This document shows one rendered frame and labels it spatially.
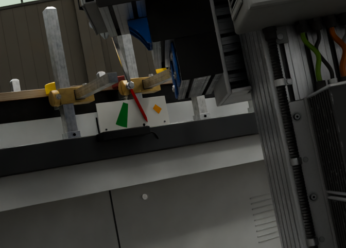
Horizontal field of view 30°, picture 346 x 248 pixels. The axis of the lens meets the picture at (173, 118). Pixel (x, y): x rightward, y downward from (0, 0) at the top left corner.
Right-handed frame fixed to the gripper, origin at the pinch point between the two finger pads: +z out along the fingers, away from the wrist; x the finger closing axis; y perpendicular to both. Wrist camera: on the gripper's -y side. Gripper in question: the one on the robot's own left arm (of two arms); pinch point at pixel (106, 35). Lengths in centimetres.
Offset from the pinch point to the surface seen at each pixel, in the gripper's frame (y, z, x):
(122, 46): -10.8, 1.9, -3.8
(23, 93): 10.1, 12.0, -32.1
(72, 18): -579, -234, -595
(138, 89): -12.6, 17.3, -1.4
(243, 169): -71, 49, -4
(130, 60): -11.8, 7.4, -2.4
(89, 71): -577, -142, -575
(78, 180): 10.1, 44.2, -12.6
